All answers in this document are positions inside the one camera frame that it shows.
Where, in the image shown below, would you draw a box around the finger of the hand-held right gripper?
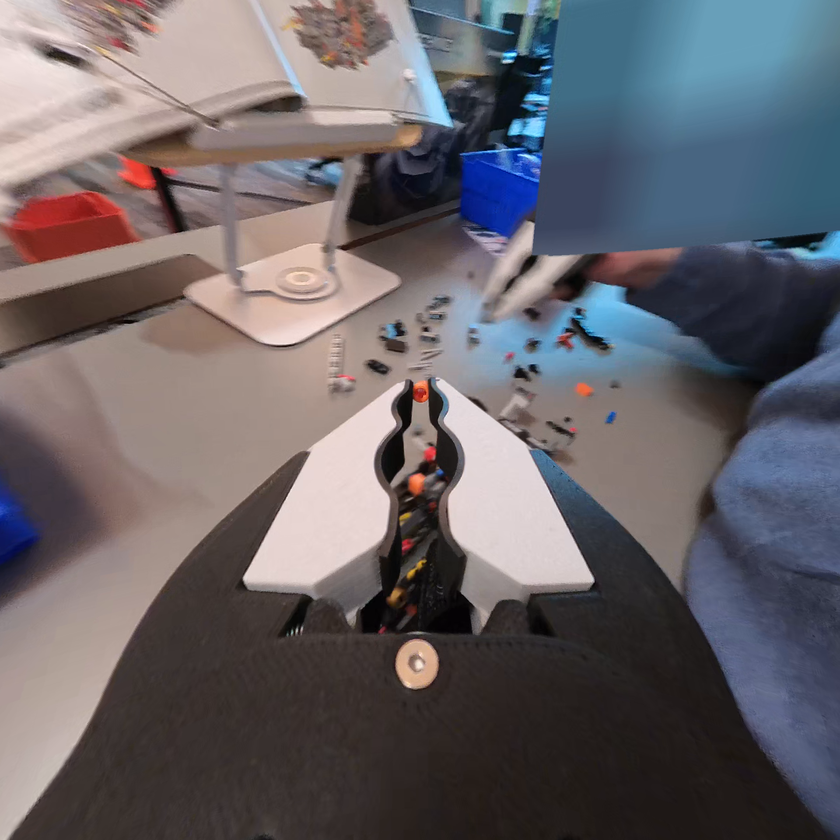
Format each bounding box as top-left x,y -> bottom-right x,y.
479,222 -> 535,323
494,256 -> 589,322

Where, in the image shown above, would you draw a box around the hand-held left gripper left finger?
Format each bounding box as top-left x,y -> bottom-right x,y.
243,378 -> 422,606

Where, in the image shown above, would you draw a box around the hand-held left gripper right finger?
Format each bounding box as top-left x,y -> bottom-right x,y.
427,377 -> 595,632

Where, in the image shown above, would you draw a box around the lego pieces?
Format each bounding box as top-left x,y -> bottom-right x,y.
325,269 -> 622,455

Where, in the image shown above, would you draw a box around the lego sticker sheet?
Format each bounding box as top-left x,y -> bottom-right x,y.
462,220 -> 514,256

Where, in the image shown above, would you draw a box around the partly built lego model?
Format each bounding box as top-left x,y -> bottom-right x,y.
379,425 -> 475,635

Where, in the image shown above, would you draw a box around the dark lego set box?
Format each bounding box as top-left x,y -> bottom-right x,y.
346,79 -> 501,225

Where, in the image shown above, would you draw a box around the open lego instruction booklet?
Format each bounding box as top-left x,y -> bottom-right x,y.
0,0 -> 455,193

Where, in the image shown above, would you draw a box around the person's right hand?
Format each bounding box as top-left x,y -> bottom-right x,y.
591,249 -> 665,294

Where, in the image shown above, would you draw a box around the white book stand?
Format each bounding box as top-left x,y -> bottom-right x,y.
98,52 -> 455,347

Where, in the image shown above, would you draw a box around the person's blue sweater torso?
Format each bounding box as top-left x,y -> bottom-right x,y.
681,341 -> 840,836

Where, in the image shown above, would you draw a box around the blue storage bin with label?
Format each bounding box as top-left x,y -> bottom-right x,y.
0,471 -> 42,569

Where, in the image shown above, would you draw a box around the red storage bin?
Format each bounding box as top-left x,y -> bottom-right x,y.
3,191 -> 143,264

